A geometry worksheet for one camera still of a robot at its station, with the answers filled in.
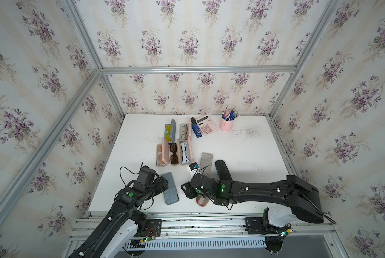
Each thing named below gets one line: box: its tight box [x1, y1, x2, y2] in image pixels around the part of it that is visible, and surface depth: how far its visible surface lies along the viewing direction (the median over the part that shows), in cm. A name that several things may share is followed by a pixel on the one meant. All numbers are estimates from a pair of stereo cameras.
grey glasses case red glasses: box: [199, 152, 213, 177], surface depth 95 cm
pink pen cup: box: [219, 114, 235, 133], surface depth 108 cm
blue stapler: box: [191, 117, 203, 138], surface depth 112 cm
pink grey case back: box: [179, 117, 192, 142], surface depth 112 cm
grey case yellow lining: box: [164, 118, 177, 144], surface depth 109 cm
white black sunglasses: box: [180, 142, 190, 164], surface depth 98 cm
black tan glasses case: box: [214, 159, 235, 182], surface depth 92 cm
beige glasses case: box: [168, 139, 181, 166], surface depth 97 cm
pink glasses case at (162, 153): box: [155, 138, 170, 168], surface depth 95 cm
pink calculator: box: [195, 115, 219, 136], surface depth 114 cm
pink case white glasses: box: [179, 135, 194, 166], surface depth 98 cm
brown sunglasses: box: [168, 142, 179, 164], surface depth 98 cm
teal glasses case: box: [160, 172, 180, 206], surface depth 82 cm
